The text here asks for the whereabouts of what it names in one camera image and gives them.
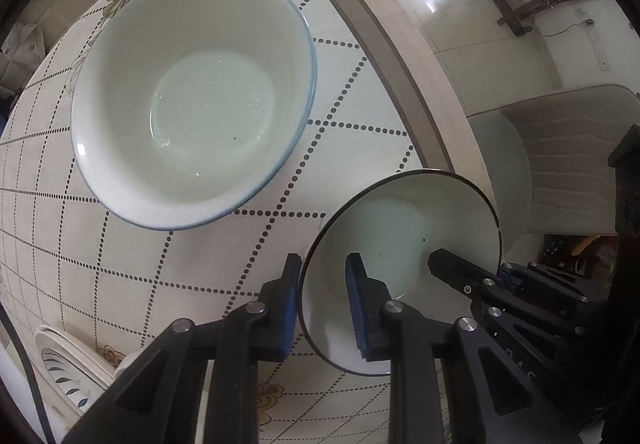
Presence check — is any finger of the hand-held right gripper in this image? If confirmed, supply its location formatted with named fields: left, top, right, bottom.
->
left=499, top=261, right=610, bottom=327
left=428, top=248, right=502, bottom=306

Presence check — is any white bowl light blue rim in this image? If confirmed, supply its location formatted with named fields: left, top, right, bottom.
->
left=70, top=0, right=318, bottom=231

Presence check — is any grey upholstered chair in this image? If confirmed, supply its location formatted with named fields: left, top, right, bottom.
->
left=467, top=83, right=640, bottom=237

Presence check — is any black wall plug cable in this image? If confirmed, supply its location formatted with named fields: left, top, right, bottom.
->
left=542, top=16, right=596, bottom=37

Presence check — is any diamond pattern floral tablecloth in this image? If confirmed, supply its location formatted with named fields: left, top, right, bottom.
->
left=0, top=0, right=493, bottom=444

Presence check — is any white bowl black rim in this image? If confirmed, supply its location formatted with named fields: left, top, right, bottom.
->
left=298, top=169, right=502, bottom=377

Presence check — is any white plate grey pattern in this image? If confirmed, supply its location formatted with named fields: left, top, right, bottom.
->
left=36, top=324, right=132, bottom=387

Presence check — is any white plate blue striped rim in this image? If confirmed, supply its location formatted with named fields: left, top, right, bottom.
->
left=34, top=329, right=118, bottom=417

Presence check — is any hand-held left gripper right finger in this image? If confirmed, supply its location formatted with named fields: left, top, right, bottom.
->
left=345, top=251, right=583, bottom=444

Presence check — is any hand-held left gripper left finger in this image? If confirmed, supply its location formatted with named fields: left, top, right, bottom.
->
left=62, top=252, right=303, bottom=444

